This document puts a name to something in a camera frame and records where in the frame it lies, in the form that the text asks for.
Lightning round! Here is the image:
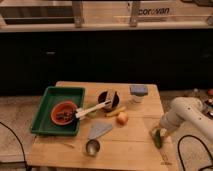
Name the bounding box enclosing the yellow red apple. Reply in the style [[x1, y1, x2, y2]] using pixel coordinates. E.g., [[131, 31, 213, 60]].
[[116, 112, 128, 126]]

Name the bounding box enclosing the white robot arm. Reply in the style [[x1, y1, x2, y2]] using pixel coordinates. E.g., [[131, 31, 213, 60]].
[[159, 97, 213, 143]]

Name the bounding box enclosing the yellow banana piece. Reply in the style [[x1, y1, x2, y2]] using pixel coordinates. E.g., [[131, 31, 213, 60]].
[[105, 106, 126, 117]]

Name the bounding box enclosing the jar with blue lid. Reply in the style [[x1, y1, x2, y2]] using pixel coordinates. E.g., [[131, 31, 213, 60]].
[[130, 85, 148, 103]]

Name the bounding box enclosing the black cable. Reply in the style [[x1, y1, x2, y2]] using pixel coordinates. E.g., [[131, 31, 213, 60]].
[[0, 121, 33, 171], [177, 134, 213, 171]]

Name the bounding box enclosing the blue triangular cloth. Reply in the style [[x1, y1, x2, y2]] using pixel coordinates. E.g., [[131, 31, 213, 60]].
[[88, 121, 113, 139]]

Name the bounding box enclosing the black cable left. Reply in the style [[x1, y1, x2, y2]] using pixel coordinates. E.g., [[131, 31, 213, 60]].
[[0, 121, 33, 171]]

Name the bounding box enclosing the black cable right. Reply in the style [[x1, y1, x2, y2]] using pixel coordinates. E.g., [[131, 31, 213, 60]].
[[177, 134, 213, 171]]

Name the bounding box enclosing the wooden block in bowl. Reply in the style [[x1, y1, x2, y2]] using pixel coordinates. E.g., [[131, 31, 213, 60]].
[[106, 89, 116, 109]]

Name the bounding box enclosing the black bowl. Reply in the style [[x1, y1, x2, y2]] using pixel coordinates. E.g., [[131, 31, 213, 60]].
[[98, 90, 119, 111]]

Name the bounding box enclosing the orange bowl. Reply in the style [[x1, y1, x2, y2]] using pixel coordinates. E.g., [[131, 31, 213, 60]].
[[50, 101, 77, 126]]

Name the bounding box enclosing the green plastic tray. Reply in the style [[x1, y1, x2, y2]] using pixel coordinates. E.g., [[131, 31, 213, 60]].
[[30, 86, 85, 136]]

